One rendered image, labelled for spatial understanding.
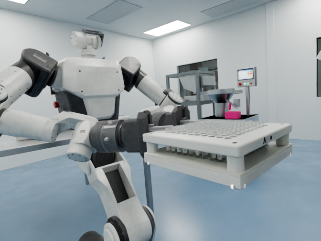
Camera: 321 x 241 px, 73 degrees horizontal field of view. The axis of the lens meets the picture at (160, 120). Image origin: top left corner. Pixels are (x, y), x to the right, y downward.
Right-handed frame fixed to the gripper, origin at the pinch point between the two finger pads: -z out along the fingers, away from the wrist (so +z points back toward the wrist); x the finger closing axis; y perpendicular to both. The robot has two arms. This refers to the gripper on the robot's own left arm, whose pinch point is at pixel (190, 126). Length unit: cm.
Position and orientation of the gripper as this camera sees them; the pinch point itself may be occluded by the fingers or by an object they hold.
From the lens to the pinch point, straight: 63.6
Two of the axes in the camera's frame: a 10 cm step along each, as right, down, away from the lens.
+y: -8.2, 1.3, -5.5
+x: 0.9, 9.9, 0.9
